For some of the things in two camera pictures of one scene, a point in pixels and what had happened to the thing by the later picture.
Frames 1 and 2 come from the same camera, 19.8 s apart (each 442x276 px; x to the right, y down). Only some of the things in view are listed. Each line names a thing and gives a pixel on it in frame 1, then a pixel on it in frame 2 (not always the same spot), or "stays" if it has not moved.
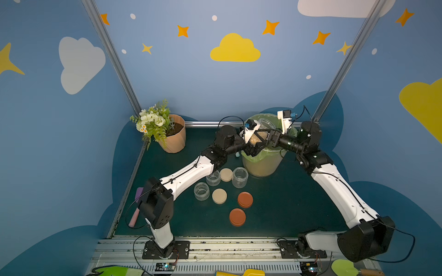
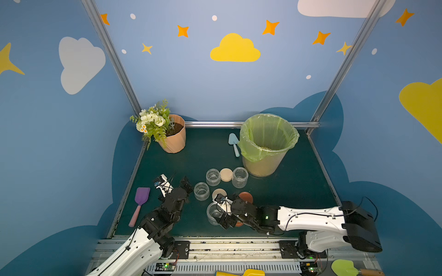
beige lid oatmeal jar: [213, 179] stays
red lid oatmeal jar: [240, 177] stays
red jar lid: [245, 199] stays
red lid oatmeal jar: [254, 140] → [213, 209]
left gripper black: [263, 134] → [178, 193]
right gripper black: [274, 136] → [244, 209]
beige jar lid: [219, 196] stays
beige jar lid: [226, 175] stays
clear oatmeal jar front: [201, 191] stays
